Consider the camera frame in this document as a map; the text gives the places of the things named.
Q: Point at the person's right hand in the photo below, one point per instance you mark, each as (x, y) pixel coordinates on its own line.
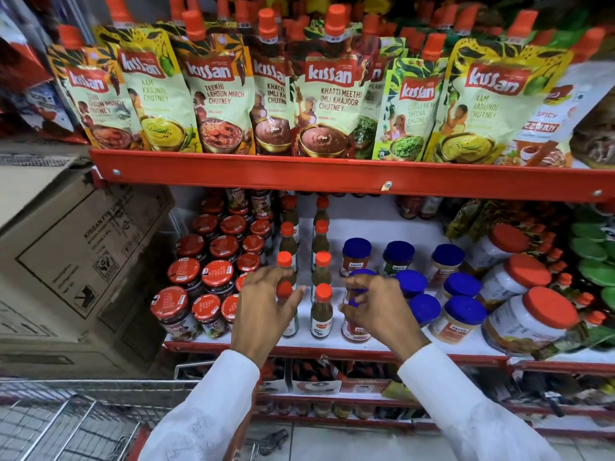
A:
(387, 316)

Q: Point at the person's left hand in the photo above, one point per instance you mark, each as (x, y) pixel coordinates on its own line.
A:
(259, 316)

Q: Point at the person's right thumb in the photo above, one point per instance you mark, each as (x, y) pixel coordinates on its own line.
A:
(353, 313)

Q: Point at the person's left thumb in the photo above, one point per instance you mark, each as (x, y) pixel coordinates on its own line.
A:
(295, 302)

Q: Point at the green sauce bottle orange cap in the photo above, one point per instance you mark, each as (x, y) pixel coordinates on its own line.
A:
(284, 289)

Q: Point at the blue lid spread jar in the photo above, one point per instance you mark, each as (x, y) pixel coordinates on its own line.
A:
(353, 332)

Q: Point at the person's right forearm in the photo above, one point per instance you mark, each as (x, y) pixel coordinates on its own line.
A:
(461, 408)

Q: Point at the person's left forearm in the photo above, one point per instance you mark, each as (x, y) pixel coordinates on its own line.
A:
(206, 412)

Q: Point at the rows of orange cap sauce bottles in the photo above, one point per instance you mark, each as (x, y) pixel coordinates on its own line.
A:
(321, 312)

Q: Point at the white display carton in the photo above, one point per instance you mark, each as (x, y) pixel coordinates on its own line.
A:
(275, 379)
(314, 381)

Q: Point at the red metal shelf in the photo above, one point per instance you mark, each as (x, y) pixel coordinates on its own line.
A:
(384, 225)
(567, 417)
(346, 175)

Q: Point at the row of small glass bottles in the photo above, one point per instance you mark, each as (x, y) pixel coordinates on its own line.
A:
(336, 409)

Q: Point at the glass jar printed label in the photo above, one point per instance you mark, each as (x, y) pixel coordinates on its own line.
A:
(261, 204)
(237, 199)

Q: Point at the group of blue lid jars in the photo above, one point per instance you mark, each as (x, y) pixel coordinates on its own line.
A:
(459, 319)

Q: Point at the red sauce bottle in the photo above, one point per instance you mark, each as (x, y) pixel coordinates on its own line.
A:
(409, 207)

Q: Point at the group of red lid jars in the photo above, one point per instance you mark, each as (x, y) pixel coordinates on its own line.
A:
(169, 305)

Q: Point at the white label sauce bottle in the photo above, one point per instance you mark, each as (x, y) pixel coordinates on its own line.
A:
(430, 206)

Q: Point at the yellow green pouch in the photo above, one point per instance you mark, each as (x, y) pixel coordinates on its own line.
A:
(462, 218)

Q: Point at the large white jar orange lid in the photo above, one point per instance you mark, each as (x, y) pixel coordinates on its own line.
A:
(533, 321)
(497, 247)
(514, 278)

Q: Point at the row of chutney pouches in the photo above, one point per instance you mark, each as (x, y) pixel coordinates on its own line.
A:
(331, 105)

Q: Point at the cluster of small orange cap bottles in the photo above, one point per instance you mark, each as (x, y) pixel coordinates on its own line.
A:
(557, 268)

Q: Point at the pile of dark packets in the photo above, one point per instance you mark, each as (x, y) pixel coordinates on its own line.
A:
(557, 386)

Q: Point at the brown cardboard box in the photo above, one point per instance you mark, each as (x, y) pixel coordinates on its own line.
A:
(72, 264)

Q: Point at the green lid jar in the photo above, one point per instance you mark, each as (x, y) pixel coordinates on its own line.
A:
(598, 272)
(609, 297)
(592, 249)
(588, 231)

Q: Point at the white sauce pouches red print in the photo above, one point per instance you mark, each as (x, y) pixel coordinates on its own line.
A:
(557, 119)

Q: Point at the stack of red snack packets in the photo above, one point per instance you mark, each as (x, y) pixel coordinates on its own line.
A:
(29, 91)

